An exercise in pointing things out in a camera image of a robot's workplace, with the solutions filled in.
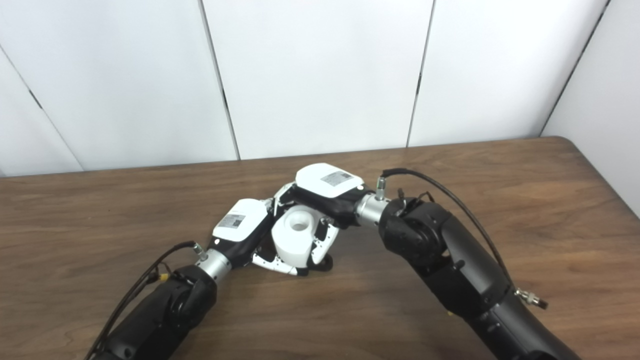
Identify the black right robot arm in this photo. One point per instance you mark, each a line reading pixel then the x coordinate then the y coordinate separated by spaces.
pixel 450 260

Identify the round white plastic piece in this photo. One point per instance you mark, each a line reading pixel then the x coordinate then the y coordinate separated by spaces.
pixel 292 245

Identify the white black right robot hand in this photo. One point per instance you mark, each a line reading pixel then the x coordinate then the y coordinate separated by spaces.
pixel 327 185

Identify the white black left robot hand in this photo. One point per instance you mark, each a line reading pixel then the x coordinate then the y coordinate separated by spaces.
pixel 240 222

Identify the black flanged holder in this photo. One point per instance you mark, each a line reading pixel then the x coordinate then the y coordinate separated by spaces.
pixel 325 262

